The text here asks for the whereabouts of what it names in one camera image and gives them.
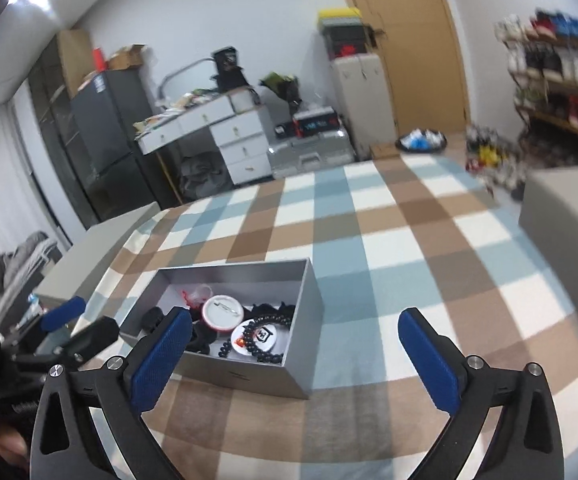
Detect grey crumpled cloth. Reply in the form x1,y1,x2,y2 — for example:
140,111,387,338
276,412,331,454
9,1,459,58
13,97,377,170
178,156,233,201

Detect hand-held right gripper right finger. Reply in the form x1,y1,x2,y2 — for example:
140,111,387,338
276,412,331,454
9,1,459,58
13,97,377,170
398,307,565,480

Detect wooden shoe rack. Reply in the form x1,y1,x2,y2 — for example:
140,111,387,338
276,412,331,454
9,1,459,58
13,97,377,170
494,7,578,164

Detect dark wrapped bouquet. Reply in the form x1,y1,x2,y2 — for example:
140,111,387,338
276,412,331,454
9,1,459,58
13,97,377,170
259,72,303,116

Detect dark glass cabinet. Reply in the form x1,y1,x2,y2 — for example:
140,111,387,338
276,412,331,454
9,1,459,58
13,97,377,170
28,40,100,233

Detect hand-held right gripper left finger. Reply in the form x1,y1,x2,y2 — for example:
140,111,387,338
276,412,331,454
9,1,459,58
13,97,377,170
31,307,194,480

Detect person's left hand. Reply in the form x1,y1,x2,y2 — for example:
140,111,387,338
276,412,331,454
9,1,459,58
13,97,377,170
0,425,30,465

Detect black shopping bag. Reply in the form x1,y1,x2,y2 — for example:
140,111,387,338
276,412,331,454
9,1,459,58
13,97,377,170
211,47,250,92

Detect white upright suitcase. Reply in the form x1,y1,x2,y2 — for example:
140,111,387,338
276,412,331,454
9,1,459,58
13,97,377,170
330,52,400,161

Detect white round pin badge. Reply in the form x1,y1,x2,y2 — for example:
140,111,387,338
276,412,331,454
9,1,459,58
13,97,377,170
201,295,245,334

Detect wooden door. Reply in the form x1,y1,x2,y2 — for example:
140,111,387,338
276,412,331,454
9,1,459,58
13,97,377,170
330,0,471,134

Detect grey cardboard box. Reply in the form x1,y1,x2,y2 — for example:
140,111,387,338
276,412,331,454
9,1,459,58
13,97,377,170
119,257,325,400

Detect pile of shoes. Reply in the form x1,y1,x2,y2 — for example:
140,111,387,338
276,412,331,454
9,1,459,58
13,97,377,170
464,122,533,192

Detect pile of desk clutter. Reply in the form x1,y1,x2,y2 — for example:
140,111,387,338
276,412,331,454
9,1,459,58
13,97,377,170
134,89,220,134

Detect printed round pin badge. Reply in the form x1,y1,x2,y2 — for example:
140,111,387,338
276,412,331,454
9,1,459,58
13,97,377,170
230,321,293,356

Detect black shoe box red logo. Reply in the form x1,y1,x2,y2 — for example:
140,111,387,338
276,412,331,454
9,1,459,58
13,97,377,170
326,37,375,60

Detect rows of shoes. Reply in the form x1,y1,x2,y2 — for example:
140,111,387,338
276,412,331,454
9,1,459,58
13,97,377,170
494,7,578,133

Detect white curtain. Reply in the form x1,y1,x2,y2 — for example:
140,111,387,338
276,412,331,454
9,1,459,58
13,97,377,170
0,100,88,261

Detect open cardboard box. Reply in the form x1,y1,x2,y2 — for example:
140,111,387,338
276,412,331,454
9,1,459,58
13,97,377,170
108,44,148,72

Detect yellow shoe box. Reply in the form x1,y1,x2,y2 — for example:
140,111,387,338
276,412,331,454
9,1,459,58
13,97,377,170
317,7,363,26

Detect black fabric accessory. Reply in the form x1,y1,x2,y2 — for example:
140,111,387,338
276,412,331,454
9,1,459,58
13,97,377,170
251,301,297,317

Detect metal arch frame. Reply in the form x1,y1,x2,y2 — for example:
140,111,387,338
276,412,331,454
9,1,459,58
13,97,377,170
158,57,220,102

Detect flat cardboard box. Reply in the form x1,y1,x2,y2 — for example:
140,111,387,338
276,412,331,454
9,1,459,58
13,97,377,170
59,27,94,99

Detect dark grey fridge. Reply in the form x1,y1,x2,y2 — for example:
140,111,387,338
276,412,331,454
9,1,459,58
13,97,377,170
71,69,168,222

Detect white desk with drawers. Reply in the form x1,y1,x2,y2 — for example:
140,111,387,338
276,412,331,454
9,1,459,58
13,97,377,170
136,87,275,187

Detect silver suitcase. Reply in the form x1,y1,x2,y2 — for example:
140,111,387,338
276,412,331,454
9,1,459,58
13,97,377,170
267,130,356,180

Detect trash bin with waste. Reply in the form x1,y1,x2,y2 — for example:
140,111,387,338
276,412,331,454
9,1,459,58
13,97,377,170
395,129,449,154

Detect yellow wooden stick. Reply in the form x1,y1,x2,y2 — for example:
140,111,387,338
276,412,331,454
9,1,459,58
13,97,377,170
156,152,183,206

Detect grey clothes pile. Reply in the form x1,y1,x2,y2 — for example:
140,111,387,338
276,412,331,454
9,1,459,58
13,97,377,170
0,232,62,322

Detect black and orange box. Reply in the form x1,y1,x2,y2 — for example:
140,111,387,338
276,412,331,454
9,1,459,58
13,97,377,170
293,107,343,137

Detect checked blanket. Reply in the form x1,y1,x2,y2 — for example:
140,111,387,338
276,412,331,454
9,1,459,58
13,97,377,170
34,147,578,480

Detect black bead bracelet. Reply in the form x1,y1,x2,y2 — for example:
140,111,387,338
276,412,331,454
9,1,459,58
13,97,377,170
217,330,285,365
243,312,293,332

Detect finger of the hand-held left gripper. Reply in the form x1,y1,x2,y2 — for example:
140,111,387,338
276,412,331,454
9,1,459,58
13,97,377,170
13,316,120,367
39,296,87,333

